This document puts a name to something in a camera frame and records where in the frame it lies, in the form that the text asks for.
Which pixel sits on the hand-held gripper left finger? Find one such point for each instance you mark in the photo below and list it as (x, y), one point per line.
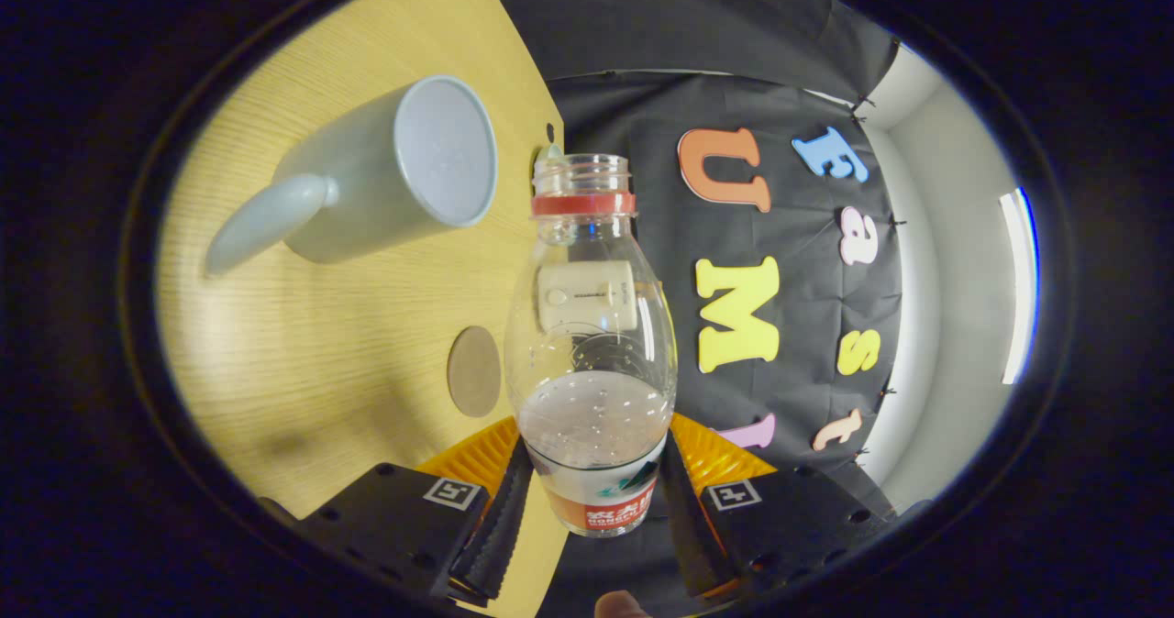
(500, 531)

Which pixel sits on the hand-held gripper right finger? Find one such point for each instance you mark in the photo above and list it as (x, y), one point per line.
(688, 526)

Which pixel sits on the clear plastic juice bottle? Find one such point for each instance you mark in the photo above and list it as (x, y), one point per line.
(592, 416)

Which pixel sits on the round brown coaster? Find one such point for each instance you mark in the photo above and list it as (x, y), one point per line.
(474, 372)

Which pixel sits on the pale grey cup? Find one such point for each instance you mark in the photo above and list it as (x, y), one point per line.
(367, 178)

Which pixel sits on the white toaster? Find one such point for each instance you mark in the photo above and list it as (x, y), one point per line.
(587, 295)

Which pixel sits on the wooden table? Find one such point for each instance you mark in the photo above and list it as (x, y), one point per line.
(321, 352)

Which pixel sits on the pale green plate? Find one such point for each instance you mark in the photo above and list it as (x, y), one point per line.
(548, 153)

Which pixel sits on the large ceiling light panel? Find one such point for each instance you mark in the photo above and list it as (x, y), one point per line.
(1020, 288)

